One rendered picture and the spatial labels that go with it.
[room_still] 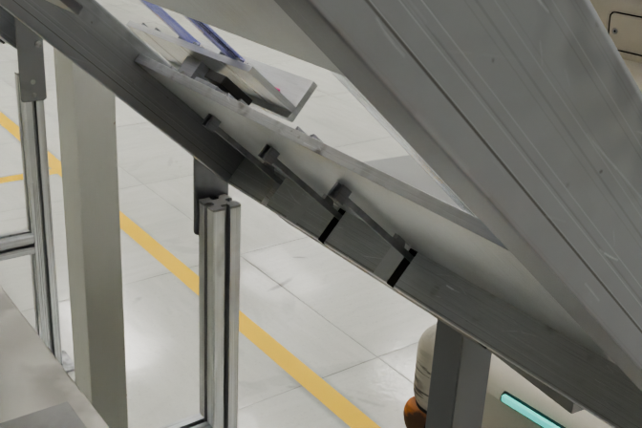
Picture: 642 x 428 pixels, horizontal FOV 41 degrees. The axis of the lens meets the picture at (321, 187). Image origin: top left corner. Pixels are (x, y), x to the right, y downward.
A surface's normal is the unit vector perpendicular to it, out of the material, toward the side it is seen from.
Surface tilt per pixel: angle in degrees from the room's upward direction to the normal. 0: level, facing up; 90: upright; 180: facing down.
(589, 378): 47
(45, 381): 0
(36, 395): 0
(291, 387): 0
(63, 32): 90
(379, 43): 90
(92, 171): 90
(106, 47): 90
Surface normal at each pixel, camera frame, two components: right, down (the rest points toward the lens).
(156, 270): 0.05, -0.93
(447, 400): -0.87, 0.14
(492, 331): -0.56, -0.50
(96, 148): 0.63, 0.32
